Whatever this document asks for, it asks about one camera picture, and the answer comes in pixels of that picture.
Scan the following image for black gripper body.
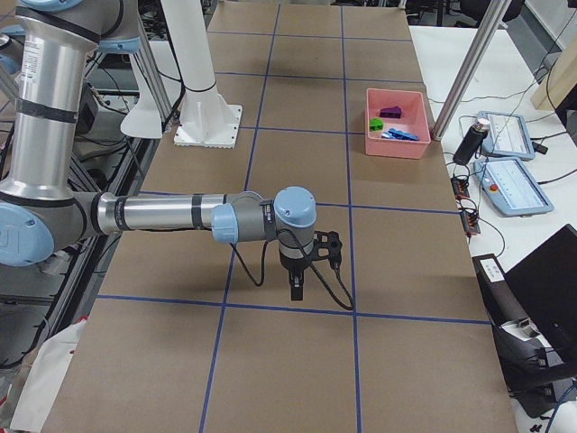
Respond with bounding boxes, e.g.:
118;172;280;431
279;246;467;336
278;229;343;275

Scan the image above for long blue toy block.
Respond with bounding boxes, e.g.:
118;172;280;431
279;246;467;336
387;128;419;142

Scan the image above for green toy block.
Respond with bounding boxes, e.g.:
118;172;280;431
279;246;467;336
369;117;384;132

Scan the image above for purple toy block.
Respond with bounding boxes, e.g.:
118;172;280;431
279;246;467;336
379;106;402;119

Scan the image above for pink plastic box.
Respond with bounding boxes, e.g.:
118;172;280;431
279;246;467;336
364;88;431;160

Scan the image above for brown paper table mat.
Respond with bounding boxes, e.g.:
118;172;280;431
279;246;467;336
44;2;517;432

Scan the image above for near orange usb hub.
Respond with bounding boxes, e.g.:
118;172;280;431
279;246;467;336
459;207;481;238

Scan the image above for orange usb hub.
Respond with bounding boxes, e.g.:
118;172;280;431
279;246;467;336
459;207;481;238
451;176;470;199

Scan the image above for far orange usb hub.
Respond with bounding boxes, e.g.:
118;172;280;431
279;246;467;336
451;176;470;199

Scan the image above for black water bottle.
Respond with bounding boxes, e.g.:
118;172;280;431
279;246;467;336
453;117;490;165

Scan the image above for near teach pendant tablet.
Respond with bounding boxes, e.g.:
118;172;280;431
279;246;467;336
473;157;554;217

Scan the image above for teach pendant tablet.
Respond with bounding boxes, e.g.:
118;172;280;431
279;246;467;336
478;111;536;161
473;157;554;217

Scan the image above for far teach pendant tablet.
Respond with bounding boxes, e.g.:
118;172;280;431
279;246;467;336
478;111;536;161

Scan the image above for black laptop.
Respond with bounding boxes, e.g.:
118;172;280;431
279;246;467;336
472;225;576;418

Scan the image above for white plastic bag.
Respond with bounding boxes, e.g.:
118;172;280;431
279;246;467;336
7;316;88;432

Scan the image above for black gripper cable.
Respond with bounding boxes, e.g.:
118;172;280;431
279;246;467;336
229;229;355;311

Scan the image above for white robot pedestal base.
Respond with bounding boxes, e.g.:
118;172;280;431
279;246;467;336
121;1;243;148

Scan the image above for aluminium frame rack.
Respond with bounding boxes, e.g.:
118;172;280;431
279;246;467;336
0;49;154;362

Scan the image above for aluminium frame post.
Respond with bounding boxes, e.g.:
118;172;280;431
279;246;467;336
431;0;513;142

